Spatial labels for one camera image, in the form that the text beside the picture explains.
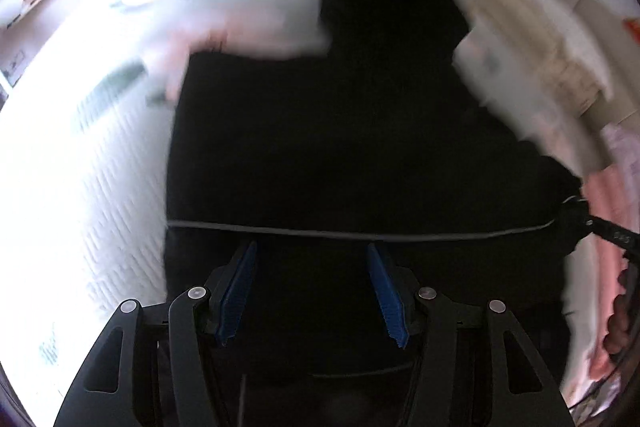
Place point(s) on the purple patterned quilt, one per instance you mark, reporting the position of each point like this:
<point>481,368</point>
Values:
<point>622,147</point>

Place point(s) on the black jacket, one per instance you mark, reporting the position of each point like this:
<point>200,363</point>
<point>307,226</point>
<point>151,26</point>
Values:
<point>325,132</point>

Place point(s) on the orange wall sticker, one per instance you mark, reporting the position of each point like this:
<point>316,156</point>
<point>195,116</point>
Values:
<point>632,25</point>

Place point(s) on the folded beige bedding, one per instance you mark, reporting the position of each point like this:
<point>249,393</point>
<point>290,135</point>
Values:
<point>565,67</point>

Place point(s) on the floral bed sheet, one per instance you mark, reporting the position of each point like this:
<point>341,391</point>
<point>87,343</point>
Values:
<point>250,7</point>

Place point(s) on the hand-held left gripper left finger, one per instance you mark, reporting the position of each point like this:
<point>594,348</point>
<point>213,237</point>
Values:
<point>239,287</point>

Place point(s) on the person's right hand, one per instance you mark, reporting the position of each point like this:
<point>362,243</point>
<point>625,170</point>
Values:
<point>615,332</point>

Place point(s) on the pink folded blanket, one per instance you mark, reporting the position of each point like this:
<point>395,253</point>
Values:
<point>602,192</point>

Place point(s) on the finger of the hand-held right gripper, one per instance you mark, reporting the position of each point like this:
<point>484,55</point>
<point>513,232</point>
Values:
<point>612,234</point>

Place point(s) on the beige bed headboard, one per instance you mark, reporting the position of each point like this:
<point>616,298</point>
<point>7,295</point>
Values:
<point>600,7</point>

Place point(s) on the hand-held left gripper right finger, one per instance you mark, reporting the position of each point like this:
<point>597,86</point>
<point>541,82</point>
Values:
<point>386,292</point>

